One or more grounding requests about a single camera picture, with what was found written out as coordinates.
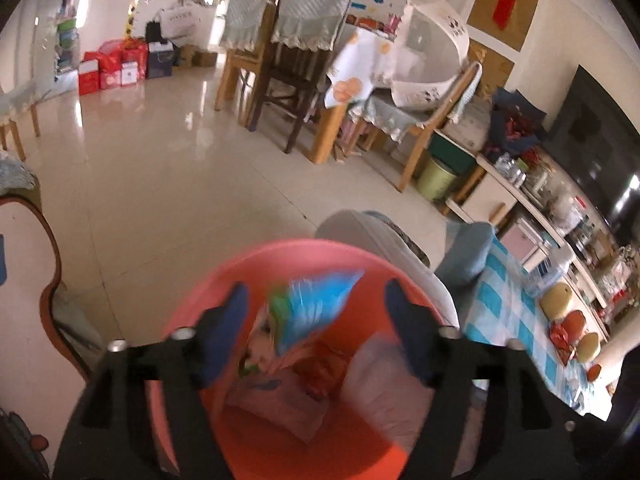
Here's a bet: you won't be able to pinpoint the group of small glass jars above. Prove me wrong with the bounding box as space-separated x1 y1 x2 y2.
495 154 528 186

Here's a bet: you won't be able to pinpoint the black television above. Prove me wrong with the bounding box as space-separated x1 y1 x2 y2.
542 65 640 246

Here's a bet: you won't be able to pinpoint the blue cushion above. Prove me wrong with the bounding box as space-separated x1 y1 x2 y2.
435 221 496 288

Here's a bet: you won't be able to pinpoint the blue snack packet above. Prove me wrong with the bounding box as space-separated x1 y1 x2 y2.
267 270 366 356

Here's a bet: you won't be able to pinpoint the pink panel brown edge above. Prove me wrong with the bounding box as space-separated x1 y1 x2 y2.
0 195 93 480

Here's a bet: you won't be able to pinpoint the dark green bucket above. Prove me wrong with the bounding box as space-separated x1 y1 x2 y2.
429 130 477 176

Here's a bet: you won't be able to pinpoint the dark wooden chair green cover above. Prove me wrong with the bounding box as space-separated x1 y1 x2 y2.
247 0 353 155

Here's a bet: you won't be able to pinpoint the red crumpled wrapper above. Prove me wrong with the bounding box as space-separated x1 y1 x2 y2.
295 342 352 402

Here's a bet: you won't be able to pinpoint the white floral table cloth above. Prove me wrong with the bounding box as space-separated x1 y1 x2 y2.
324 27 401 110

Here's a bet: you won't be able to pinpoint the white paper bag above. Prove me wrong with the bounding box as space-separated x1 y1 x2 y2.
160 2 204 41

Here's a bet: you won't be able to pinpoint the light wooden chair green cover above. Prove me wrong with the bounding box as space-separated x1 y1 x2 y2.
215 0 278 127

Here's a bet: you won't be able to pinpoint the white bottle blue label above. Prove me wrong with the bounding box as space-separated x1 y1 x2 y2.
529 247 574 297

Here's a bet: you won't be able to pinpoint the white mesh food cover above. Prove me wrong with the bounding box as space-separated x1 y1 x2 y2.
390 0 471 113

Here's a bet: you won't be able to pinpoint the grey white padded seat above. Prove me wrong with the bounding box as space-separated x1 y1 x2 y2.
315 210 461 331

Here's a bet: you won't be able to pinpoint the dark blue gift bag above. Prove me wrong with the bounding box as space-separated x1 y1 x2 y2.
146 40 175 80

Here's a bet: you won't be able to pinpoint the dark wrapped flower bouquet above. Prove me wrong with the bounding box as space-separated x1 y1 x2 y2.
487 87 549 161

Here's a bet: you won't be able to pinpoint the white plastic bag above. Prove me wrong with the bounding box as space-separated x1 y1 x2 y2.
345 339 436 422

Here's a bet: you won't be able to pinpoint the pink plastic basin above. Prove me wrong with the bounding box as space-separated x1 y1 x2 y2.
150 239 461 480

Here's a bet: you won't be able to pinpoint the cream tv cabinet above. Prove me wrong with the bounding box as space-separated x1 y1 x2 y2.
445 152 621 321

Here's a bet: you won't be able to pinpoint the red apple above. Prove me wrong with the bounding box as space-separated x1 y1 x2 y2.
561 310 586 343

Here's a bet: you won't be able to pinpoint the yellow pear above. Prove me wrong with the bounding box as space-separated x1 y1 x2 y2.
576 332 601 364
541 282 572 321

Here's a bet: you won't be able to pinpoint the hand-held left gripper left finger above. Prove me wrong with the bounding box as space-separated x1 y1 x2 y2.
52 282 251 480

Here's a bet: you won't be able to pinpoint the wooden dining table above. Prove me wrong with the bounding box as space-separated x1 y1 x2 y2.
310 25 431 166

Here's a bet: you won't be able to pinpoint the white storage shelf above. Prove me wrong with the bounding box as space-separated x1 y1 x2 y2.
52 0 82 97

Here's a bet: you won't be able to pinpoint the green lace table cloth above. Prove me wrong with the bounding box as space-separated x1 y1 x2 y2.
349 95 427 144

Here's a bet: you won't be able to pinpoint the brown cardboard boxes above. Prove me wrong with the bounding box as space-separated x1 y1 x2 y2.
175 45 219 69

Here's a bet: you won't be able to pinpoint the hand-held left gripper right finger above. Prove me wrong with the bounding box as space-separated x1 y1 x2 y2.
384 279 576 480

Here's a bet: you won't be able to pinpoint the red gift box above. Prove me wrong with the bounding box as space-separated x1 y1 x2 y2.
78 51 101 96
98 42 124 90
121 41 149 86

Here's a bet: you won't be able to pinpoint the light green trash bin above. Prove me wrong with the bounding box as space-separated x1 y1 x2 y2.
416 155 458 204

